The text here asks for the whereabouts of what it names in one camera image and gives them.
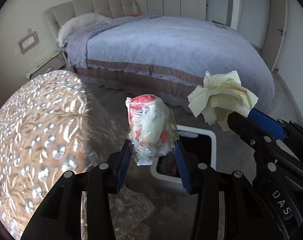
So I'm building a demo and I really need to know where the floral embroidered tablecloth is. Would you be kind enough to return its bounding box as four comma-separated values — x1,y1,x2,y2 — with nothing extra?
0,69,156,240

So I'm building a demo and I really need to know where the beige tufted headboard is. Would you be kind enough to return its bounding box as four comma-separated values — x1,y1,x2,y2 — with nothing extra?
43,0,144,44

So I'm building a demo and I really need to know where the cream tissue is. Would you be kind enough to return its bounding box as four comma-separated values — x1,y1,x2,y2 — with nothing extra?
187,70,258,132

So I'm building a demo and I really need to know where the white door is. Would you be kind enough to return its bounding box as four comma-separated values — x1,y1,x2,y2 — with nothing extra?
237,0,288,72

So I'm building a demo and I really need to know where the bed with lavender cover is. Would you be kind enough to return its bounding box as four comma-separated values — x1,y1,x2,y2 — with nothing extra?
57,14,275,112

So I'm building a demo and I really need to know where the white trash bin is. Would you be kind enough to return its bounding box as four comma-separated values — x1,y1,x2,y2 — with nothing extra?
150,125,216,194

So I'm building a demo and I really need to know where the white bedside nightstand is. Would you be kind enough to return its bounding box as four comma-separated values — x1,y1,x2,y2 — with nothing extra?
25,51,66,80

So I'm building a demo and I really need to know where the red white plastic wrapper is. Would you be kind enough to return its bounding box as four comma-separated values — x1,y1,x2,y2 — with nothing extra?
125,94,179,166

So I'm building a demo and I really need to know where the framed wall switch plate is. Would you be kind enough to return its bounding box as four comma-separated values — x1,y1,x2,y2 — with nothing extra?
15,29,39,55

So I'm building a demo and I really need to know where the white pillow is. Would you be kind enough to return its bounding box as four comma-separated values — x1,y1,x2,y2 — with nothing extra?
56,12,112,48

